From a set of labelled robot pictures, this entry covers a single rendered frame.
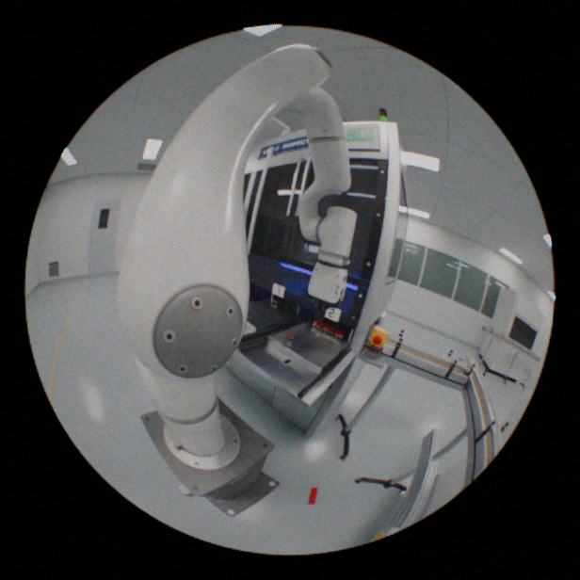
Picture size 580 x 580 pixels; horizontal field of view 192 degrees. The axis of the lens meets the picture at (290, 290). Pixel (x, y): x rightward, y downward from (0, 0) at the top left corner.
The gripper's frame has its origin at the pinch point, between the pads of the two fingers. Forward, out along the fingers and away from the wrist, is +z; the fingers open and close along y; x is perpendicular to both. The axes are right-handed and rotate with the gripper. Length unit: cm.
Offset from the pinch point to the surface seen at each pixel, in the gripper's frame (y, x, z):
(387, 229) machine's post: -8.9, -28.1, -34.2
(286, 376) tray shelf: 1.8, 7.0, 22.3
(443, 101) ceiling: -61, -55, -185
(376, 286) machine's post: -9.5, -28.1, -9.8
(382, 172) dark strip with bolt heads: -4, -28, -61
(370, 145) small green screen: 2, -27, -78
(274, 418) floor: 21, -26, 110
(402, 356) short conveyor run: -34, -39, 19
